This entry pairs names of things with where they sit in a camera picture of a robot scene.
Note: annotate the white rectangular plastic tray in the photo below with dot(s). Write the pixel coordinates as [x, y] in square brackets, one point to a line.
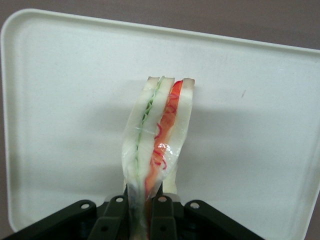
[237, 112]

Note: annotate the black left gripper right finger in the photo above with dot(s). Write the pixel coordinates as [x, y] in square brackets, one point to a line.
[165, 220]

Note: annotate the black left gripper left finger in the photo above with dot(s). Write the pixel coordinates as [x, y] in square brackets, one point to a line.
[110, 220]

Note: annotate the plastic-wrapped triangle sandwich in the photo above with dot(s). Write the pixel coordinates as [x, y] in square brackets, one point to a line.
[152, 130]

